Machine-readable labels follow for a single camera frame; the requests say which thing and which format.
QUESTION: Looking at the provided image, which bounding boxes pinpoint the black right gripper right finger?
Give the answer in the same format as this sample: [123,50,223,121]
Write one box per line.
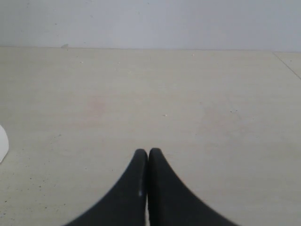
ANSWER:
[147,148,235,226]

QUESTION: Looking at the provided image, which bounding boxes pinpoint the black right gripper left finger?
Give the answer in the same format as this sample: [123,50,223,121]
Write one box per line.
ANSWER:
[67,149,148,226]

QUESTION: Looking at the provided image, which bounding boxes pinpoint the white mannequin head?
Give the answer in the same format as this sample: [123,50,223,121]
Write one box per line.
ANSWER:
[0,125,9,163]

